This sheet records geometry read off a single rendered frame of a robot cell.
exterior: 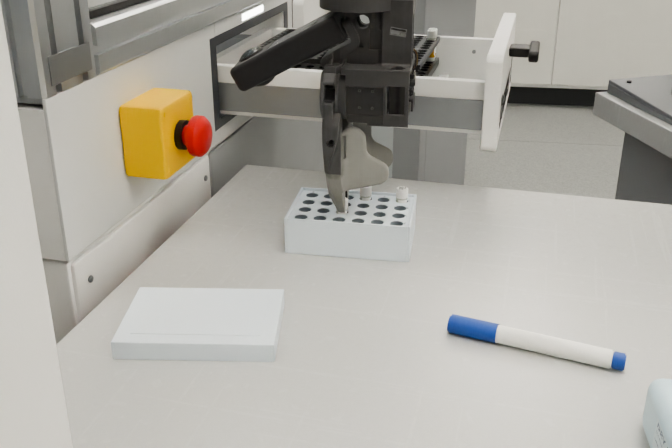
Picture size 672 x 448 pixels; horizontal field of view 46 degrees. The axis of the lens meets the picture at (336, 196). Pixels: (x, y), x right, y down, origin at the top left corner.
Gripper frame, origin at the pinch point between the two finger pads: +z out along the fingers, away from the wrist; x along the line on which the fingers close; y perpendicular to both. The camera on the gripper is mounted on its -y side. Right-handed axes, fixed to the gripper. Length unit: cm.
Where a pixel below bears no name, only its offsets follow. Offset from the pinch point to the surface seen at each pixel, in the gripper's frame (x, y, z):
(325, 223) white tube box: -3.3, -0.5, 1.6
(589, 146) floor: 264, 67, 81
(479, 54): 39.8, 13.8, -6.1
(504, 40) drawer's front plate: 22.3, 16.3, -11.6
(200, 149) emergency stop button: -3.8, -12.5, -5.5
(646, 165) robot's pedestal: 55, 42, 15
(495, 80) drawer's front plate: 13.6, 15.3, -9.0
